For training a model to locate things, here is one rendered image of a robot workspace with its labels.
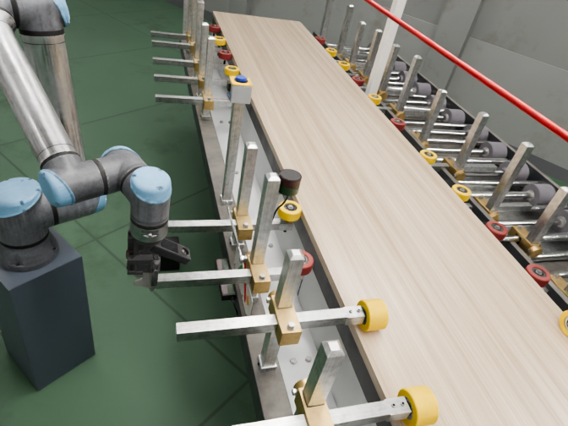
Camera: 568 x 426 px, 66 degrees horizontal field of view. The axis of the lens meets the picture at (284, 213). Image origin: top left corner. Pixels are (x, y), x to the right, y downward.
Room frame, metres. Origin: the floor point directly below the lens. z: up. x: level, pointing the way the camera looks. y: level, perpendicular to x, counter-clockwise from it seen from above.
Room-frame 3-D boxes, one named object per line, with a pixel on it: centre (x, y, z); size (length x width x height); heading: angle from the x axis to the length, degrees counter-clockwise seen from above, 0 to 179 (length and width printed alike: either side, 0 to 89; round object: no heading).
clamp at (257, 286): (0.95, 0.04, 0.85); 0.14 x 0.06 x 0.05; 22
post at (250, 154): (1.20, 0.14, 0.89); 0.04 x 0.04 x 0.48; 22
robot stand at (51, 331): (1.03, 0.84, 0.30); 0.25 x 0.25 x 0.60; 58
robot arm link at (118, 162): (0.88, 0.41, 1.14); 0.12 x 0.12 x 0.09; 50
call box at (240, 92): (1.44, 0.24, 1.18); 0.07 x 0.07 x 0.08; 22
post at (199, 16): (2.59, 0.71, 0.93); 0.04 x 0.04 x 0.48; 22
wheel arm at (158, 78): (2.30, 0.64, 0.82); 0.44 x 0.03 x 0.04; 112
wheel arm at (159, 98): (2.07, 0.54, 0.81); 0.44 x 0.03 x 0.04; 112
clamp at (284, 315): (0.72, -0.05, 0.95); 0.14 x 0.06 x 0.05; 22
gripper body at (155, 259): (0.81, 0.33, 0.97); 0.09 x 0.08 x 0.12; 112
